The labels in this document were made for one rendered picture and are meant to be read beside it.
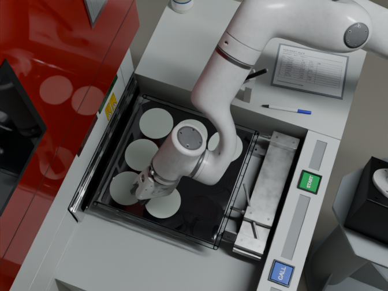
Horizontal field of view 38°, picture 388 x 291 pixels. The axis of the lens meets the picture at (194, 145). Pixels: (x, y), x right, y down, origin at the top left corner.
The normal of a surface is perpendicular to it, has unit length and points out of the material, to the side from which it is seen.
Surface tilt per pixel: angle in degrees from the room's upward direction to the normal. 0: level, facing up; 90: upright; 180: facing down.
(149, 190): 87
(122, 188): 0
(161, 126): 0
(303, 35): 69
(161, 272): 0
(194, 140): 26
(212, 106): 50
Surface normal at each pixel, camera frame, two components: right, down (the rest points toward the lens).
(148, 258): -0.01, -0.40
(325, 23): -0.51, 0.22
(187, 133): 0.37, -0.50
